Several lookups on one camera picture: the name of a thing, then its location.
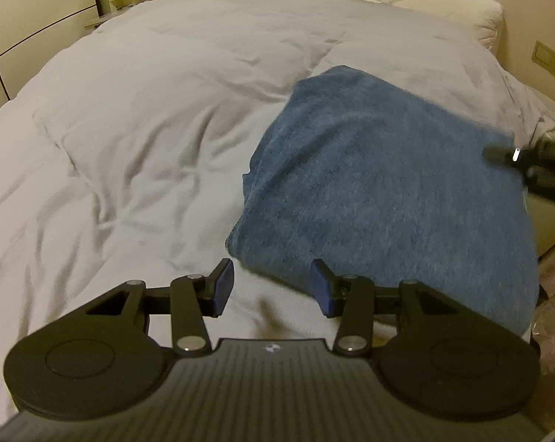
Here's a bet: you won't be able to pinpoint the white round laundry basket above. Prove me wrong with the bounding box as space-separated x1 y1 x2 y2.
526 88 555 256

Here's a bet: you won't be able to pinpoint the white duvet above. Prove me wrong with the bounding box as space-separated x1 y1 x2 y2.
0 0 554 426

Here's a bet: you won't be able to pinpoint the brass wall switch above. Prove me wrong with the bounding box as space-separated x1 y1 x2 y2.
533 40 554 72

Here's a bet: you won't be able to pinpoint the blue denim jeans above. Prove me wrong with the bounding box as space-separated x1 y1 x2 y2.
226 66 539 334

